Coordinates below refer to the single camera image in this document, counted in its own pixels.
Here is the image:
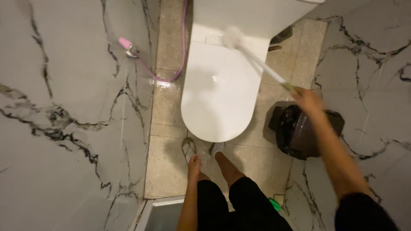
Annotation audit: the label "person's left hand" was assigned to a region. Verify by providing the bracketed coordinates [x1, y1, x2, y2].
[188, 154, 203, 181]

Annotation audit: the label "person's right hand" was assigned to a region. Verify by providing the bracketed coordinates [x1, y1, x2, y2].
[290, 86, 324, 115]

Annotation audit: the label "white toilet brush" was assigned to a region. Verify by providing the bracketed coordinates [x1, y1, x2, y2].
[222, 27, 297, 93]

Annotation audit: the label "grey slipper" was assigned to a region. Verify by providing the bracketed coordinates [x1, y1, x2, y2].
[181, 138, 197, 163]
[209, 142, 226, 158]

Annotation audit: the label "bin with black bag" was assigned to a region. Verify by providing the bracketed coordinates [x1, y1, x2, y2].
[268, 105, 345, 160]

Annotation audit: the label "person's black shorts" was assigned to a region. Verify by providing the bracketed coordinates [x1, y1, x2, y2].
[197, 176, 293, 231]

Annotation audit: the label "white toilet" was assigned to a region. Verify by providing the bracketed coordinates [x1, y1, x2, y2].
[180, 0, 326, 143]

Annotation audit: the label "green object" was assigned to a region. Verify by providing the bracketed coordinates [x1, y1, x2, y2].
[268, 198, 282, 212]

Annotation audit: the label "pink bidet sprayer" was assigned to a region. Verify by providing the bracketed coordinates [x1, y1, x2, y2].
[118, 37, 139, 58]

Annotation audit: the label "person's black sleeve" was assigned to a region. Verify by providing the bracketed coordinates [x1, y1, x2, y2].
[335, 192, 400, 231]

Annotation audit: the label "door frame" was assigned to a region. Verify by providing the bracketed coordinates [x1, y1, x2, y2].
[133, 196, 186, 231]

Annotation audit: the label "pink sprayer hose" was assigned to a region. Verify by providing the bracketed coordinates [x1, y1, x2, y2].
[136, 0, 189, 82]

